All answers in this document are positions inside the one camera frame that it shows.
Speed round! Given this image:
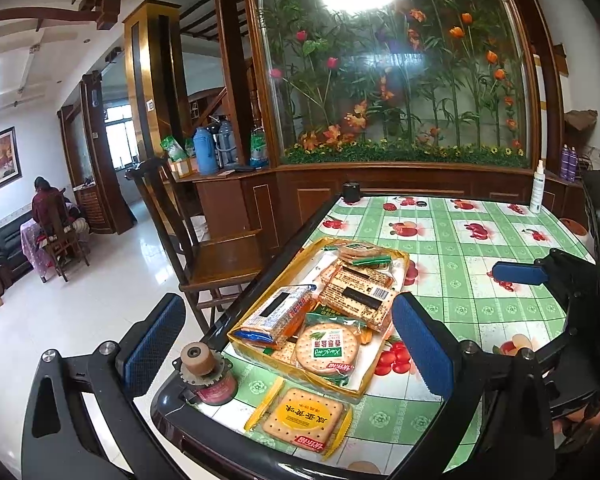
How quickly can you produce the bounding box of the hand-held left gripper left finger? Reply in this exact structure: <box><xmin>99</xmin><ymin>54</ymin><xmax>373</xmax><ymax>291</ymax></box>
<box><xmin>21</xmin><ymin>292</ymin><xmax>201</xmax><ymax>480</ymax></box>

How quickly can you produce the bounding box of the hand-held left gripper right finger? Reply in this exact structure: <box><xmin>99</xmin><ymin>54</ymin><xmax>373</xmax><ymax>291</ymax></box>
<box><xmin>391</xmin><ymin>291</ymin><xmax>563</xmax><ymax>480</ymax></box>

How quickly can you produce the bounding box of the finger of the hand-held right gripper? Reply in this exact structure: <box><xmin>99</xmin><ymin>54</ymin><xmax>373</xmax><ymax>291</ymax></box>
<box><xmin>491</xmin><ymin>249</ymin><xmax>571</xmax><ymax>288</ymax></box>

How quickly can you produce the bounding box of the white foam tray yellow tape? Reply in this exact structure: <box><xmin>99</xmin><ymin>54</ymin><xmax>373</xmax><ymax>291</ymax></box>
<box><xmin>227</xmin><ymin>237</ymin><xmax>411</xmax><ymax>401</ymax></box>

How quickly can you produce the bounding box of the green-edged soda cracker packet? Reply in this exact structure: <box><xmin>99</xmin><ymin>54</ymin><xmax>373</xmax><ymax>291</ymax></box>
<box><xmin>307</xmin><ymin>264</ymin><xmax>400</xmax><ymax>343</ymax></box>

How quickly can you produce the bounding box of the large round cracker packet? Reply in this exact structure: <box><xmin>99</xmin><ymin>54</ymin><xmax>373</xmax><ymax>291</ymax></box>
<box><xmin>292</xmin><ymin>320</ymin><xmax>381</xmax><ymax>386</ymax></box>

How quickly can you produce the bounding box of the small round cracker packet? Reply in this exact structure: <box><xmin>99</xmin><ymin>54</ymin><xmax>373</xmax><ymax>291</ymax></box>
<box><xmin>336</xmin><ymin>241</ymin><xmax>393</xmax><ymax>268</ymax></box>

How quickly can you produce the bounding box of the blue-edged cracker packet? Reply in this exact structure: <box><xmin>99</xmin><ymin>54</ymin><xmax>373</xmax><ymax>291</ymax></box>
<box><xmin>232</xmin><ymin>284</ymin><xmax>318</xmax><ymax>348</ymax></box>

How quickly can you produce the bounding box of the orange-edged clear cracker packet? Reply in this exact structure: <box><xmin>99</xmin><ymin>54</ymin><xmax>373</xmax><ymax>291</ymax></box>
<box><xmin>252</xmin><ymin>300</ymin><xmax>316</xmax><ymax>351</ymax></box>

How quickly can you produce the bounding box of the orange square cracker packet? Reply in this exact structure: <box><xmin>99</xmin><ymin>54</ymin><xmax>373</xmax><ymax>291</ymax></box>
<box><xmin>244</xmin><ymin>377</ymin><xmax>353</xmax><ymax>461</ymax></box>

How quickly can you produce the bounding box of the tape dispenser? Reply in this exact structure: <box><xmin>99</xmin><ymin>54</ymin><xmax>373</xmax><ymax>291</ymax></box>
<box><xmin>180</xmin><ymin>341</ymin><xmax>238</xmax><ymax>407</ymax></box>

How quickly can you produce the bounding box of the green fruit print tablecloth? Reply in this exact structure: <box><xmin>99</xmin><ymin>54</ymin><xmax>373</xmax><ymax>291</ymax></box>
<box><xmin>200</xmin><ymin>195</ymin><xmax>596</xmax><ymax>480</ymax></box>

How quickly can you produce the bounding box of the white spray bottle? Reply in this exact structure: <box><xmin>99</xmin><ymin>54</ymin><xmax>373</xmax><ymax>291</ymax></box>
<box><xmin>529</xmin><ymin>159</ymin><xmax>546</xmax><ymax>215</ymax></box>

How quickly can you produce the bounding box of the dark framed table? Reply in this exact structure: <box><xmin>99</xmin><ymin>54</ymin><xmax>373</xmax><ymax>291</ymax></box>
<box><xmin>150</xmin><ymin>192</ymin><xmax>598</xmax><ymax>480</ymax></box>

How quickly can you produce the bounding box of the dark wooden chair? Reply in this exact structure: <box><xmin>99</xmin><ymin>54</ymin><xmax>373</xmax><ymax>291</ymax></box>
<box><xmin>125</xmin><ymin>157</ymin><xmax>276</xmax><ymax>333</ymax></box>

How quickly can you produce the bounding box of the wooden dining chair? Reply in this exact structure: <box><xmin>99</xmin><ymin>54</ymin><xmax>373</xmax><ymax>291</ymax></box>
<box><xmin>42</xmin><ymin>195</ymin><xmax>91</xmax><ymax>283</ymax></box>

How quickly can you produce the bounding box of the brown basket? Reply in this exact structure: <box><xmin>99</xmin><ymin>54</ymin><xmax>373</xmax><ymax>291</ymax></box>
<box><xmin>564</xmin><ymin>109</ymin><xmax>598</xmax><ymax>133</ymax></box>

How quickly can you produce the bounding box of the black sofa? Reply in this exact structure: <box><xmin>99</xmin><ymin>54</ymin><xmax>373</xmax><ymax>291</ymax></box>
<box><xmin>0</xmin><ymin>217</ymin><xmax>36</xmax><ymax>288</ymax></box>

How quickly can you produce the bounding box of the small cardboard box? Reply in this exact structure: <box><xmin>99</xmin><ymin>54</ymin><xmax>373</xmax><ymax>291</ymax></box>
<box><xmin>170</xmin><ymin>157</ymin><xmax>198</xmax><ymax>178</ymax></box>

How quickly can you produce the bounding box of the wooden cabinet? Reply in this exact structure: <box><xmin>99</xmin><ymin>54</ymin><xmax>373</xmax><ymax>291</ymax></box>
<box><xmin>172</xmin><ymin>160</ymin><xmax>588</xmax><ymax>256</ymax></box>

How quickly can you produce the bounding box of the green plastic bag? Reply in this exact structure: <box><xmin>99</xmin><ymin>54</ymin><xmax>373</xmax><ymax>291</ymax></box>
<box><xmin>160</xmin><ymin>135</ymin><xmax>188</xmax><ymax>163</ymax></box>

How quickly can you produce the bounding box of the blue thermos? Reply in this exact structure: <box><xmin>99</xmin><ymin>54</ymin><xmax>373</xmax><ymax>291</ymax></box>
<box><xmin>192</xmin><ymin>126</ymin><xmax>218</xmax><ymax>177</ymax></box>

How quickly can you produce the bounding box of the grey thermos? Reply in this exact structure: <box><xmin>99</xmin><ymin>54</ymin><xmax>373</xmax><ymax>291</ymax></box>
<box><xmin>215</xmin><ymin>120</ymin><xmax>238</xmax><ymax>168</ymax></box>

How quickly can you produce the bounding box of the green water bottle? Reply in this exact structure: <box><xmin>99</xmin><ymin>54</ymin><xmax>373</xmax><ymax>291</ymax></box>
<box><xmin>250</xmin><ymin>119</ymin><xmax>271</xmax><ymax>168</ymax></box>

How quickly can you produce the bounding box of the glass panel with artificial flowers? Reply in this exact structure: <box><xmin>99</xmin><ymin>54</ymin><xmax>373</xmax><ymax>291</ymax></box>
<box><xmin>242</xmin><ymin>0</ymin><xmax>531</xmax><ymax>166</ymax></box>

